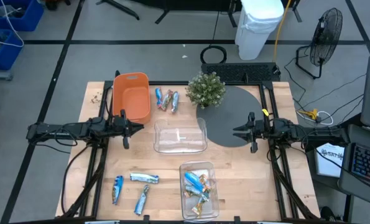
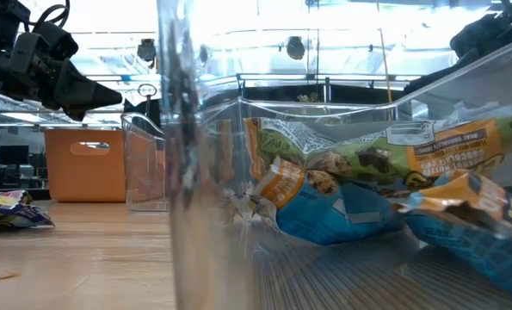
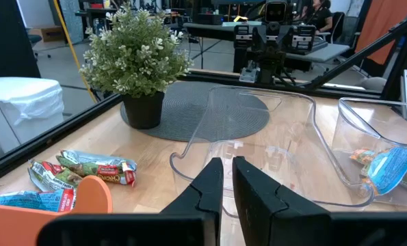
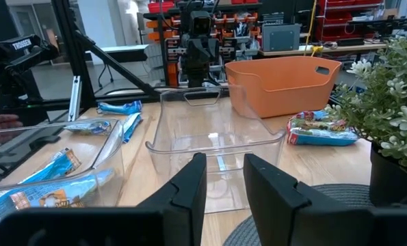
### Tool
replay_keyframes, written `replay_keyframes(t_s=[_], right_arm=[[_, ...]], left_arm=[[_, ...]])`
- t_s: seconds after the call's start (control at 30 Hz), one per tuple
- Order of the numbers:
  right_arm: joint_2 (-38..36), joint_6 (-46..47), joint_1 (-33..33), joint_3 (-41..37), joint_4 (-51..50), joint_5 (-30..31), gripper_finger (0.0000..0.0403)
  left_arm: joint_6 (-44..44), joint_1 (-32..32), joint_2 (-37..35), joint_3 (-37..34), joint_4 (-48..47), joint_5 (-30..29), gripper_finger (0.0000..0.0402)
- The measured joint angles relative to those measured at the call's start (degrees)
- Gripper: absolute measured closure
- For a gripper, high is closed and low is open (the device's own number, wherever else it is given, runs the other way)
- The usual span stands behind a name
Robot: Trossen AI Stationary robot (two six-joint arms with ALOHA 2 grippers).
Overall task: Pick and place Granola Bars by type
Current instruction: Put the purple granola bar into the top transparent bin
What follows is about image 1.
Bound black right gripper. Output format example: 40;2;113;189
233;111;271;153

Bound grey keyboard tray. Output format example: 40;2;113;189
338;124;370;200

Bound orange plastic bin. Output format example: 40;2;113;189
112;72;152;124

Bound black aluminium table frame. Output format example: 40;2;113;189
60;80;321;222

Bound blue orange granola bar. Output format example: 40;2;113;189
184;171;205;192
183;184;211;203

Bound white trash bin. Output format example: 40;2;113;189
234;0;285;61

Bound grey round mat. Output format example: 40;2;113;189
196;85;266;148

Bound black perforated panel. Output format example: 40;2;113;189
201;62;281;83

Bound brown red granola bar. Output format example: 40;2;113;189
160;89;173;111

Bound artificial potted plant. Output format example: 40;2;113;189
185;71;227;110

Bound black backlit keyboard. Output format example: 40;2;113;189
351;143;370;187

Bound blue plastic crate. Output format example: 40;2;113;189
0;0;45;32
0;28;24;71

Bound yellow cable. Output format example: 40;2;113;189
273;0;293;62

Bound white paper booklet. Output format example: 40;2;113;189
315;142;346;178

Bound black floor fan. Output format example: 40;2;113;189
295;7;344;80

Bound black cable coil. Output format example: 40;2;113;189
200;45;228;65

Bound narrow clear plastic bin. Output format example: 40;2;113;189
178;160;221;223

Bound green orange granola bar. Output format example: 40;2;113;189
190;173;217;218

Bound wide clear plastic bin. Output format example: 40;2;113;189
153;117;208;155

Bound black power cable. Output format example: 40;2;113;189
61;145;91;215

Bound black stand leg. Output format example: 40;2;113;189
96;0;141;21

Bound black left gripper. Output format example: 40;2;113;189
109;108;145;149

